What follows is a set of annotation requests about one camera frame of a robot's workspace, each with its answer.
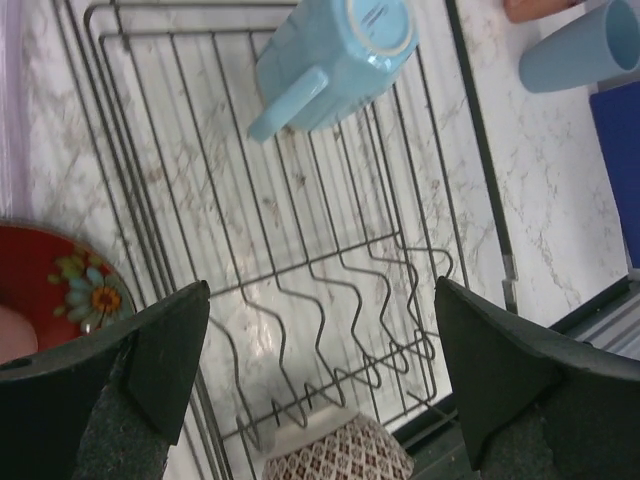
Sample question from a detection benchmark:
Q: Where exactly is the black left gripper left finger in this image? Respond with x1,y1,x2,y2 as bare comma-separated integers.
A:
1,281,210,479

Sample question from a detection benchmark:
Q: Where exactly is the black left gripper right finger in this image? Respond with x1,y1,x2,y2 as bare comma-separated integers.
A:
435,277,639,479

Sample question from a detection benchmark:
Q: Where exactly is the pink tumbler cup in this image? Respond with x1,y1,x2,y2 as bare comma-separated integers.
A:
0,306,38,364

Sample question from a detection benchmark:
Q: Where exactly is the red floral plate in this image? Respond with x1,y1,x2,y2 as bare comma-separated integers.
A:
1,221,135,351

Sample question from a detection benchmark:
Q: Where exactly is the blue tumbler cup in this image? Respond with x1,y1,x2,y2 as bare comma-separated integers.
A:
518,1,639,93

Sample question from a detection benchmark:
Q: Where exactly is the pink mug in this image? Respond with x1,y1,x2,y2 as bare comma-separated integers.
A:
503,0,584,24

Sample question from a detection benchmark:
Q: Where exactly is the light blue mug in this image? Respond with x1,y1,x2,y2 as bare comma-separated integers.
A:
248,1,418,142

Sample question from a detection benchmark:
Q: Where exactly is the patterned ceramic bowl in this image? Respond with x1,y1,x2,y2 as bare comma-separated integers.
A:
262,405,414,480

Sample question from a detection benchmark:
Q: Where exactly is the blue binder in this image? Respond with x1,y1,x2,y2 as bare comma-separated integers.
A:
590,81,639,270

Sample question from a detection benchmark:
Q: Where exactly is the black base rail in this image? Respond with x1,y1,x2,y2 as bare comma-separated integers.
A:
396,278,639,479

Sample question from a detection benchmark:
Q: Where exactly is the black wire dish rack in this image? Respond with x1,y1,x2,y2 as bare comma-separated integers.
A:
52,1,506,479

